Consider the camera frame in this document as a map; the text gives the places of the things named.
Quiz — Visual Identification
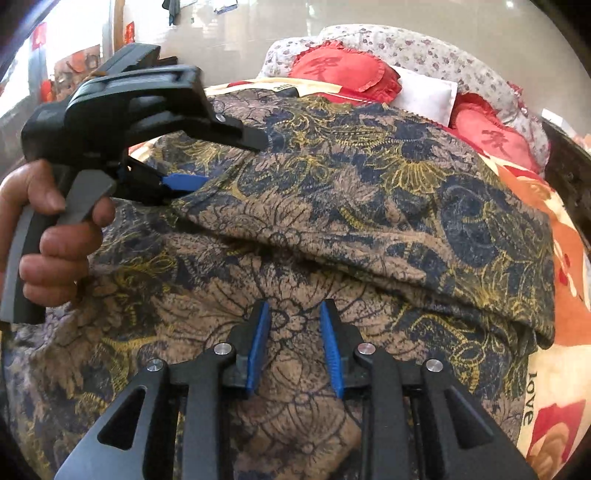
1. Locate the orange red cream blanket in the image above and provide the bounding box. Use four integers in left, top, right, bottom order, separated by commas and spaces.
127, 90, 564, 479

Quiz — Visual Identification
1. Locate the red heart pillow right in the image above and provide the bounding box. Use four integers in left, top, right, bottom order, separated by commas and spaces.
450, 93, 541, 173

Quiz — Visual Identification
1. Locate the dark wooden nightstand right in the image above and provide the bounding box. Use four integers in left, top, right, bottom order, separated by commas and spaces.
542, 119, 591, 248

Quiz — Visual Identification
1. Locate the person's left hand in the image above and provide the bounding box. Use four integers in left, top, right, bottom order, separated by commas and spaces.
1, 160, 115, 307

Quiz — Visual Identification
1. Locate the white pillow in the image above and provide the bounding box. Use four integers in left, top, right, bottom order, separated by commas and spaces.
393, 67, 458, 126

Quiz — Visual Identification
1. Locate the floral white quilt roll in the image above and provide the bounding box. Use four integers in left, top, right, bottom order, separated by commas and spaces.
259, 24, 550, 168

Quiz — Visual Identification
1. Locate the brown navy floral garment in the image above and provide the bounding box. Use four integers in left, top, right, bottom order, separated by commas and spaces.
1, 90, 555, 479

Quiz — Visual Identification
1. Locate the red heart pillow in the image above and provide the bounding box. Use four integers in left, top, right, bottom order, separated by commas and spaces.
288, 41, 402, 103
450, 93, 541, 173

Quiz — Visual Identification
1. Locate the red paper window decoration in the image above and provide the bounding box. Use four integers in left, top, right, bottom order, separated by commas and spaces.
123, 22, 135, 45

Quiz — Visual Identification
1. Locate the red heart pillow left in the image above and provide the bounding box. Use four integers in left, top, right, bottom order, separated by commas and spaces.
288, 41, 402, 103

